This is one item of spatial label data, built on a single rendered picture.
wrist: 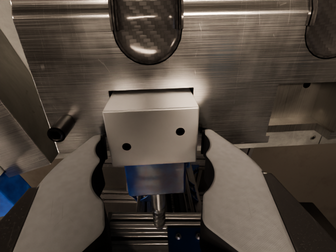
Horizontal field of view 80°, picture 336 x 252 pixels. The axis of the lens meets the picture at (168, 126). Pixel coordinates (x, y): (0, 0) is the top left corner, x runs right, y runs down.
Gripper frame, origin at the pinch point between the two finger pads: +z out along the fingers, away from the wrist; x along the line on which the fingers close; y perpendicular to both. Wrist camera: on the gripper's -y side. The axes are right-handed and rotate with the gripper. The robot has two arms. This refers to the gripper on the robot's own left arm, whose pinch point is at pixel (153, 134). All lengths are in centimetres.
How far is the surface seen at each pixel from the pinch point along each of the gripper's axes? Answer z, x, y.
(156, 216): 1.1, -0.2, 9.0
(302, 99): 4.1, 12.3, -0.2
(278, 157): 90, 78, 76
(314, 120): 3.3, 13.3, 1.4
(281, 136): 10.4, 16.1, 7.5
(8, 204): 3.5, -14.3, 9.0
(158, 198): 0.8, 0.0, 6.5
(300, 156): 90, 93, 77
